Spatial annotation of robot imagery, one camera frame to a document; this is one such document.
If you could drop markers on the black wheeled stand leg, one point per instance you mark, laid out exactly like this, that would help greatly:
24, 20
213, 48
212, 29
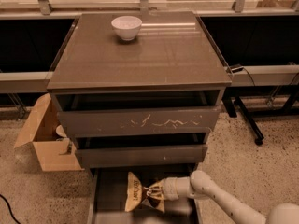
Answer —
230, 101

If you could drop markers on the white cup in box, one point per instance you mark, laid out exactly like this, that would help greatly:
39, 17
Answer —
60, 131

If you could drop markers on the open cardboard box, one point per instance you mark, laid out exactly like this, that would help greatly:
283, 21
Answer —
53, 152

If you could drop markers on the grey drawer cabinet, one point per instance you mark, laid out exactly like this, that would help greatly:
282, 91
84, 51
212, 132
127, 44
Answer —
170, 63

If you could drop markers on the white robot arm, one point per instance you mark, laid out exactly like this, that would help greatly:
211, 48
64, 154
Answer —
200, 183

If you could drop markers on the grey bottom drawer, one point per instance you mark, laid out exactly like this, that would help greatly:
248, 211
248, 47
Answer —
110, 193

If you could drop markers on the grey drawer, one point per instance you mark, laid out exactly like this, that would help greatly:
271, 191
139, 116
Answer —
110, 193
143, 150
146, 121

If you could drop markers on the grey top drawer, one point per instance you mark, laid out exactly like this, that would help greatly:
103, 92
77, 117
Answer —
146, 121

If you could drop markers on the black plug with cable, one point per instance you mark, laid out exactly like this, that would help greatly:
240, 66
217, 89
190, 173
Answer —
238, 67

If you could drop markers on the grey middle drawer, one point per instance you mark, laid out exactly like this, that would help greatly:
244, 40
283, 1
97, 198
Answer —
143, 150

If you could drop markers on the white ceramic bowl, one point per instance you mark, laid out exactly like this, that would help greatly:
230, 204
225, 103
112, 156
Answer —
126, 27

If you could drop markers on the brown chip bag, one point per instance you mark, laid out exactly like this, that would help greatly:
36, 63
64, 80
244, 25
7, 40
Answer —
137, 194

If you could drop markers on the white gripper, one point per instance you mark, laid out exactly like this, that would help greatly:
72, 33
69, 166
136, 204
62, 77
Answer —
170, 188

